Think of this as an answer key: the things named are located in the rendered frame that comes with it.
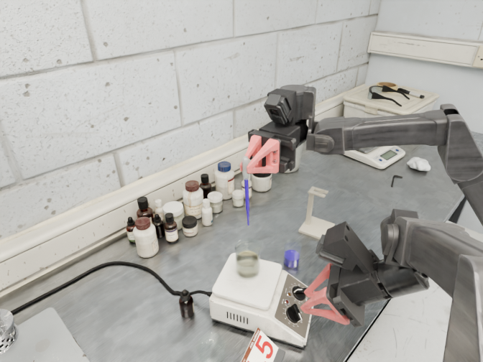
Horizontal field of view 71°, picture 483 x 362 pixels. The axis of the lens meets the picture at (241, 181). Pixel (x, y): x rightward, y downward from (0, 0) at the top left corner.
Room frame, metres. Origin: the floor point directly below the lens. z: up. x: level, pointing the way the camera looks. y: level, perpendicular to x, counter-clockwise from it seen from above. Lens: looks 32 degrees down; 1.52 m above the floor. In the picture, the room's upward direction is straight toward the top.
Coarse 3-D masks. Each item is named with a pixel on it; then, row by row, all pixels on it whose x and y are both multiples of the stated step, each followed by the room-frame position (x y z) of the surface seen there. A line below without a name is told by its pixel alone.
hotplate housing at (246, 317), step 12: (276, 288) 0.47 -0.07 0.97; (216, 300) 0.45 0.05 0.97; (228, 300) 0.44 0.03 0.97; (276, 300) 0.45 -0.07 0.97; (216, 312) 0.44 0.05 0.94; (228, 312) 0.43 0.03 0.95; (240, 312) 0.42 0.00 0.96; (252, 312) 0.42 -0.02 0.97; (264, 312) 0.42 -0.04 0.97; (228, 324) 0.44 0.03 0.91; (240, 324) 0.42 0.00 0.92; (252, 324) 0.42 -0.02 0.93; (264, 324) 0.41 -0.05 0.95; (276, 324) 0.40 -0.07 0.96; (276, 336) 0.40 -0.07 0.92; (288, 336) 0.39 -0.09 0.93; (300, 336) 0.39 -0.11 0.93
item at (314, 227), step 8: (312, 192) 0.75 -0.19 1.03; (320, 192) 0.74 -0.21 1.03; (312, 200) 0.76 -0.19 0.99; (312, 208) 0.76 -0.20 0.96; (312, 216) 0.80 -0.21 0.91; (304, 224) 0.76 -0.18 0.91; (312, 224) 0.76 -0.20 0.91; (320, 224) 0.76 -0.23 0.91; (328, 224) 0.76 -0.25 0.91; (304, 232) 0.73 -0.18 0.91; (312, 232) 0.72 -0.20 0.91; (320, 232) 0.72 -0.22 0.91
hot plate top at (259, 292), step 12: (228, 264) 0.52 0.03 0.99; (264, 264) 0.52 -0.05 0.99; (276, 264) 0.52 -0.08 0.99; (228, 276) 0.49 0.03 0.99; (264, 276) 0.49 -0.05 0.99; (276, 276) 0.49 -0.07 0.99; (216, 288) 0.46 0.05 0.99; (228, 288) 0.46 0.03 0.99; (240, 288) 0.46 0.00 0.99; (252, 288) 0.46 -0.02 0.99; (264, 288) 0.46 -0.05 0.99; (240, 300) 0.43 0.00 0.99; (252, 300) 0.43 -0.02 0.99; (264, 300) 0.43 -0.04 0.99
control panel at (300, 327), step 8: (288, 280) 0.50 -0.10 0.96; (296, 280) 0.51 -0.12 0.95; (288, 288) 0.48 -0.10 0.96; (280, 296) 0.46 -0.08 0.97; (288, 296) 0.46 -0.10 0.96; (280, 304) 0.44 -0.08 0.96; (288, 304) 0.45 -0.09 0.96; (296, 304) 0.45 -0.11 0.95; (280, 312) 0.42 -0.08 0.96; (280, 320) 0.41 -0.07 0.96; (288, 320) 0.41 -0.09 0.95; (304, 320) 0.42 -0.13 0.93; (296, 328) 0.40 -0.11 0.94; (304, 328) 0.41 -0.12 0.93; (304, 336) 0.39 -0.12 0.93
